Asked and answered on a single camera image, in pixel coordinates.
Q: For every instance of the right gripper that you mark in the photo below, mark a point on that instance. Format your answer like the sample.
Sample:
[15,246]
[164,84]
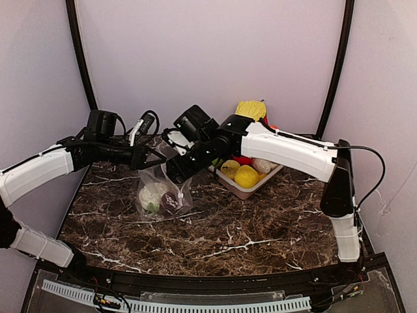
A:
[178,170]

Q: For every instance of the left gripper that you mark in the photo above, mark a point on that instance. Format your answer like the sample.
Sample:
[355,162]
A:
[135,158]

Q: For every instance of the clear dotted zip top bag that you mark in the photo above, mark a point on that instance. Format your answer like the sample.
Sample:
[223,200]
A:
[157,174]

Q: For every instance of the dark red cabbage toy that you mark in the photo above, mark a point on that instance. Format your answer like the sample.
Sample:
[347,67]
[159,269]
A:
[168,205]

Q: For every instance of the white cauliflower toy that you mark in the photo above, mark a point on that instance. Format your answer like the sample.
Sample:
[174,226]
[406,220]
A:
[150,195]

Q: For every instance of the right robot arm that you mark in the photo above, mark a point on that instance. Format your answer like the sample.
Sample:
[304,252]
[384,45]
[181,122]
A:
[199,140]

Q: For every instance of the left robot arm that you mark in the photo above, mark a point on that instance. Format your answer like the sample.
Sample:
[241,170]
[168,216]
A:
[95,142]

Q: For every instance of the pink plastic food tray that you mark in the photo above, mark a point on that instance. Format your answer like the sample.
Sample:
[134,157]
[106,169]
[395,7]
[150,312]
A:
[243,193]

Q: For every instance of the green chayote toy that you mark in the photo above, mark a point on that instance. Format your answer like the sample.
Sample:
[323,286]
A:
[217,162]

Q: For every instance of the pale yellow cabbage toy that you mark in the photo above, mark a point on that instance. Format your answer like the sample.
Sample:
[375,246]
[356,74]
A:
[229,169]

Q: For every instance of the red apple toy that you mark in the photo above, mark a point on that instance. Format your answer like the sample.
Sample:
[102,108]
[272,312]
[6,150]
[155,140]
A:
[243,160]

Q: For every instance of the yellow lemon toy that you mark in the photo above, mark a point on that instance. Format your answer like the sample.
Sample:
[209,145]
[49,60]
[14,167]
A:
[246,177]

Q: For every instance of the white garlic toy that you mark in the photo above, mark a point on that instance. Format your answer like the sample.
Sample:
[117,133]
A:
[262,166]

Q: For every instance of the napa cabbage toy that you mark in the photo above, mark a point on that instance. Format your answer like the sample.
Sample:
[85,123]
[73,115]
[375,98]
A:
[252,108]

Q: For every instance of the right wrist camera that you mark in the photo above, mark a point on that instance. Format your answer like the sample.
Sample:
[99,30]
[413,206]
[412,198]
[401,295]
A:
[177,140]

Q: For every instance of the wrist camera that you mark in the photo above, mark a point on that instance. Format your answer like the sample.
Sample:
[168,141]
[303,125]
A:
[177,140]
[142,127]

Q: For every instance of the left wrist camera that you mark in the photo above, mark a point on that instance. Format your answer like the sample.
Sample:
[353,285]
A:
[142,127]

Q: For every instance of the black curved front rail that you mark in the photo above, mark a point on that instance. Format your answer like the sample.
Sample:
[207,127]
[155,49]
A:
[307,282]

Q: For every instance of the left black frame post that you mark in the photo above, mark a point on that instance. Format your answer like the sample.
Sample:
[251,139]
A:
[79,53]

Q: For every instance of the black frame post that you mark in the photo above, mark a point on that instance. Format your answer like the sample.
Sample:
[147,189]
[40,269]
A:
[338,67]
[79,53]

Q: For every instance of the white slotted cable duct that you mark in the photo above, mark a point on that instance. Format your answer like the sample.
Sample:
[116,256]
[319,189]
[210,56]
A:
[169,302]

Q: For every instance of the right black frame post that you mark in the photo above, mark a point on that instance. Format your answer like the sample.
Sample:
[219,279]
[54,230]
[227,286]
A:
[338,67]

